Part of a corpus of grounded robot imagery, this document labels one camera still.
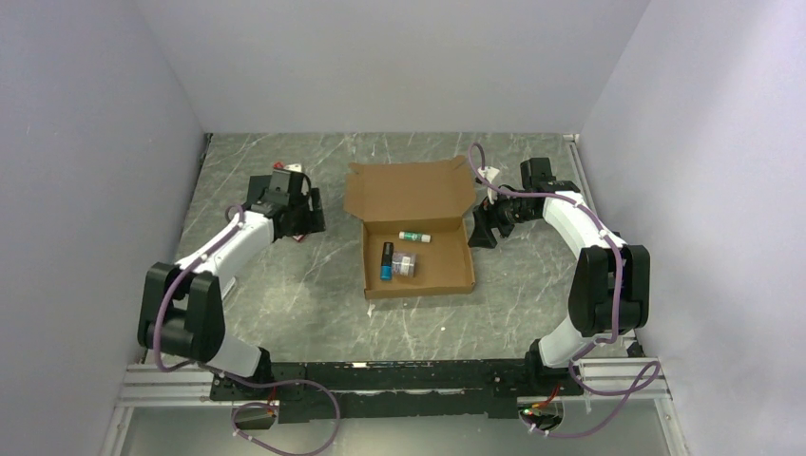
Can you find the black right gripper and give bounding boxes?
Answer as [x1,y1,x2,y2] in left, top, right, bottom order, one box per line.
[468,184,538,249]

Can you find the brown cardboard box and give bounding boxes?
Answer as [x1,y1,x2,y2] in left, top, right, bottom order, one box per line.
[343,157,476,299]

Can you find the white green capped tube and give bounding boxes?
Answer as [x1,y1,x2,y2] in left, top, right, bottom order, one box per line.
[398,231,432,243]

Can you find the blue capped glue stick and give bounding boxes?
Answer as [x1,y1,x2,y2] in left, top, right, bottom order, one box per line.
[379,241,394,281]

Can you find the clear plastic jar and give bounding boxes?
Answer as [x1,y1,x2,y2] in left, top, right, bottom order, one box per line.
[392,251,417,277]

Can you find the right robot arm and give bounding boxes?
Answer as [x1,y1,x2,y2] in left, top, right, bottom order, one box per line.
[469,158,650,394]

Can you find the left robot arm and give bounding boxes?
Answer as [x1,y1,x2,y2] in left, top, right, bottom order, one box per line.
[137,163,326,399]

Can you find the flat black box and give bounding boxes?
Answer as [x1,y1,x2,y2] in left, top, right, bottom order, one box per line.
[243,175,272,208]

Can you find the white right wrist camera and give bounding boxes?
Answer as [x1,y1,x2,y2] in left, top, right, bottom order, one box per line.
[475,166,500,184]

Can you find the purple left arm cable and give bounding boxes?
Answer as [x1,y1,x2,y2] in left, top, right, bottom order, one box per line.
[154,204,342,456]

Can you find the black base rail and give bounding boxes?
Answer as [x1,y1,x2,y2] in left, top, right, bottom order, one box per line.
[209,358,583,424]

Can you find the aluminium frame rail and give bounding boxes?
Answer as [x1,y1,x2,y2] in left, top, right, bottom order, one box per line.
[116,364,214,408]

